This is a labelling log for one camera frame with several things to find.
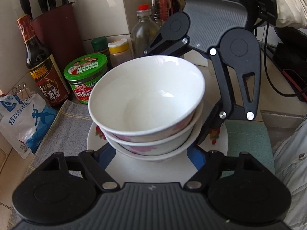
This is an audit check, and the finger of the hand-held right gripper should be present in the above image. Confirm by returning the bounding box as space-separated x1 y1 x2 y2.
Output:
143 29 193 59
191 48 261 146

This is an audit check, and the white and blue salt bag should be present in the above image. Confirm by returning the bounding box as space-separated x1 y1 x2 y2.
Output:
0 93 58 159

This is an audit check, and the dark vinegar bottle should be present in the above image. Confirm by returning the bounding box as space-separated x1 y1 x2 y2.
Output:
17 14 71 106

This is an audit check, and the clear bottle with red cap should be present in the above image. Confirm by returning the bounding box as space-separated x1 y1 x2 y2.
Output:
130 4 161 58

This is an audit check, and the dark red knife block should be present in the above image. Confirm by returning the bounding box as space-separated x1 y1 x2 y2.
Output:
31 2 87 75

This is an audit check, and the clear plastic oil bottle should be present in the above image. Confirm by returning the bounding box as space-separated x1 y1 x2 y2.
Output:
150 0 172 29

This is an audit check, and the white floral bowl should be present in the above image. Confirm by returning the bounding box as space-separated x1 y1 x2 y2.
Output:
115 115 210 161
88 55 206 143
99 98 205 157

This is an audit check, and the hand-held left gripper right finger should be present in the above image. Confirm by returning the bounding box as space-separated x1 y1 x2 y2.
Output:
183 146 255 192

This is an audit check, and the black appliance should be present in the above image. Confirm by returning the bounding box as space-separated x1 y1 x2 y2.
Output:
273 27 307 101

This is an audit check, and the black cable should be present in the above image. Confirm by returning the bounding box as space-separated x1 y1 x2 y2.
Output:
254 26 307 97

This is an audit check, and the green-capped spice jar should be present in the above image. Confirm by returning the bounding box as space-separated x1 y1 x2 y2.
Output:
91 36 113 69

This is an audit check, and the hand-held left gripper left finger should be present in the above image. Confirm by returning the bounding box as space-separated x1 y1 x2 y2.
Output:
47 146 120 192

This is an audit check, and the white plate with fruit print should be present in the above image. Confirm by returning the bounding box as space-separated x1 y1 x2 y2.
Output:
87 100 228 184

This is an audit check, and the grey and teal checked towel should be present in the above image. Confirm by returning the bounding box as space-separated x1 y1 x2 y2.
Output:
10 99 275 221

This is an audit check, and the green-lidded sauce jar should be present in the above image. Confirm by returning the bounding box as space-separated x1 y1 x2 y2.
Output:
63 53 108 105

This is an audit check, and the person's white jacket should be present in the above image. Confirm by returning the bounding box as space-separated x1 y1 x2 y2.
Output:
273 114 307 230

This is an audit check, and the yellow-capped spice jar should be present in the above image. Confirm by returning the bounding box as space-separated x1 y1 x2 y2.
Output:
108 39 134 68

